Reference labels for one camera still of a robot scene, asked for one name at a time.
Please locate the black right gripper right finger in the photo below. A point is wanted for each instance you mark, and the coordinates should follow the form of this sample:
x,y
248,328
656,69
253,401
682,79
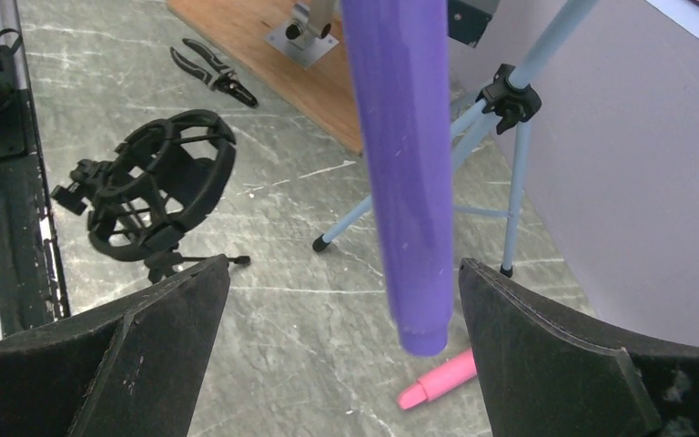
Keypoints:
x,y
546,369

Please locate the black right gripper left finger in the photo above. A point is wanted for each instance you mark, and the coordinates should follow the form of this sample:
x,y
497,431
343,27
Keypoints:
x,y
131,367

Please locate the pink microphone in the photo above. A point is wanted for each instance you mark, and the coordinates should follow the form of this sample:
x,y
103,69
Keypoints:
x,y
438,381

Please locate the black tripod mic stand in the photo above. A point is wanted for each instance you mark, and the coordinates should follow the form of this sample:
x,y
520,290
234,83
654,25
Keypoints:
x,y
168,176

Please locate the purple microphone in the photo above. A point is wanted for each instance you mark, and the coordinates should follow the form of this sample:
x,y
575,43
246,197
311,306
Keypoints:
x,y
399,62

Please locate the black pliers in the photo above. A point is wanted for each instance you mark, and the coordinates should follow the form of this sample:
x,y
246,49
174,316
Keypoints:
x,y
217,77

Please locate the brown wooden board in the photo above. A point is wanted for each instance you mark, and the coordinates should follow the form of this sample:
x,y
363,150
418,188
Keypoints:
x,y
271,41

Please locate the dark grey rack unit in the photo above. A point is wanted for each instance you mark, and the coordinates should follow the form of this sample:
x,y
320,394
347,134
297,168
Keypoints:
x,y
469,19

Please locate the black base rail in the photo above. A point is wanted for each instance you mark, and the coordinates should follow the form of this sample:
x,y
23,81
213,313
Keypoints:
x,y
32,282

